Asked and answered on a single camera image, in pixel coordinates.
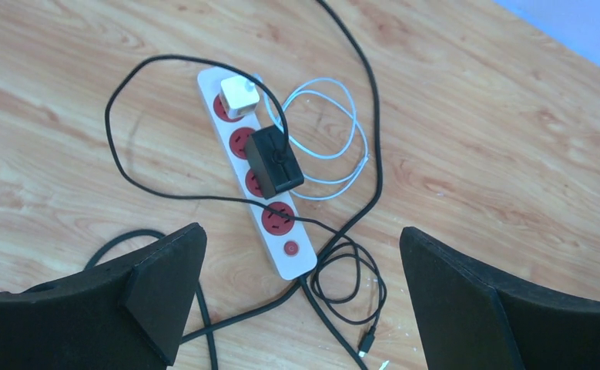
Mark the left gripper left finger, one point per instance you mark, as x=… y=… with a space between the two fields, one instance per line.
x=127 y=313

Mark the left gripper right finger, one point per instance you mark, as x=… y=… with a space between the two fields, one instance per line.
x=471 y=315

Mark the white red power strip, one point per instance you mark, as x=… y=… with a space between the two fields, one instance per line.
x=286 y=240

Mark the black charger adapter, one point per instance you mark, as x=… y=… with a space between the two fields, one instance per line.
x=273 y=162

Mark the white usb charger plug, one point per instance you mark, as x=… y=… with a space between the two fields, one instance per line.
x=238 y=96

